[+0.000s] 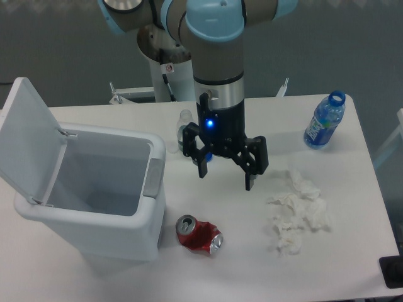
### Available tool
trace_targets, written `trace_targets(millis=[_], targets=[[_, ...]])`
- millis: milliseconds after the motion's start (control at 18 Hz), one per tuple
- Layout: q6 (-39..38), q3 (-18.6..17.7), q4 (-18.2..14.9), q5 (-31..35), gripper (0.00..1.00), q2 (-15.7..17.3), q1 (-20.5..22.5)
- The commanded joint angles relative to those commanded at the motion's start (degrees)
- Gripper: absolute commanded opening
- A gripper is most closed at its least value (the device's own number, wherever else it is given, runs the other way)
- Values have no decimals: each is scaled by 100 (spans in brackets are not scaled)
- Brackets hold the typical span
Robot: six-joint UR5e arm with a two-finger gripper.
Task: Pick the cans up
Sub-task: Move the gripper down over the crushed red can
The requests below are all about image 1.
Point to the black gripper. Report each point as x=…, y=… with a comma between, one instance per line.
x=223, y=133

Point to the crushed red soda can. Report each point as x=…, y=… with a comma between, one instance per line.
x=198, y=235

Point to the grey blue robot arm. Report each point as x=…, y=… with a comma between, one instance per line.
x=212, y=33

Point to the white bottle cap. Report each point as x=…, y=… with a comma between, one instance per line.
x=172, y=149

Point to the clear small water bottle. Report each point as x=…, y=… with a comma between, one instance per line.
x=185, y=117

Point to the crumpled white tissue paper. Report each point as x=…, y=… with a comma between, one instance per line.
x=297, y=209

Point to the blue plastic drink bottle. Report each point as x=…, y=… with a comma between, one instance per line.
x=326, y=118

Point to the white plastic trash bin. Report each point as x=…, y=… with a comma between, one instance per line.
x=100, y=189

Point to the white furniture at right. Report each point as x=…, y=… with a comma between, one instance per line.
x=390, y=145

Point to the black device at edge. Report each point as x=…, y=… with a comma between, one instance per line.
x=391, y=267

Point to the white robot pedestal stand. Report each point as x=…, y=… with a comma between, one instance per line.
x=184, y=67

